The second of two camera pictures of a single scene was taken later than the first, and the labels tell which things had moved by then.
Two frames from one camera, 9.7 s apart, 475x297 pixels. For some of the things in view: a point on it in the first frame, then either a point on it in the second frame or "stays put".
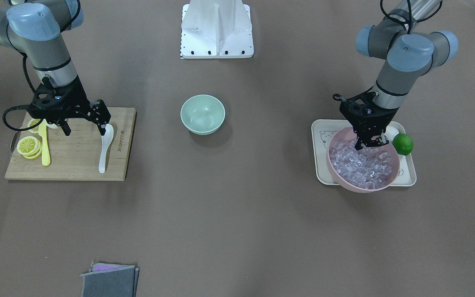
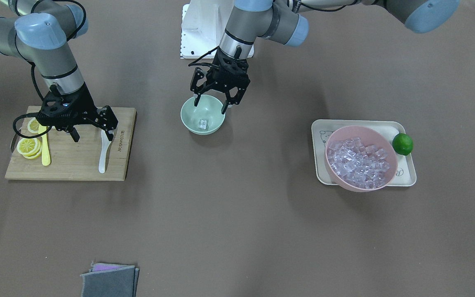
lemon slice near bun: x=32 y=122 stays put
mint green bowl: x=202 y=114 stays put
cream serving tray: x=323 y=130 stays put
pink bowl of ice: x=365 y=169 stays put
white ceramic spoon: x=106 y=140 stays put
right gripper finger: x=64 y=126 to x=75 y=135
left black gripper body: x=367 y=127 to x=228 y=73
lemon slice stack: x=29 y=147 stays put
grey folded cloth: x=109 y=280 stays put
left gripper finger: x=382 y=140 to x=236 y=99
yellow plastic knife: x=45 y=155 stays put
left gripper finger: x=360 y=140 to x=198 y=74
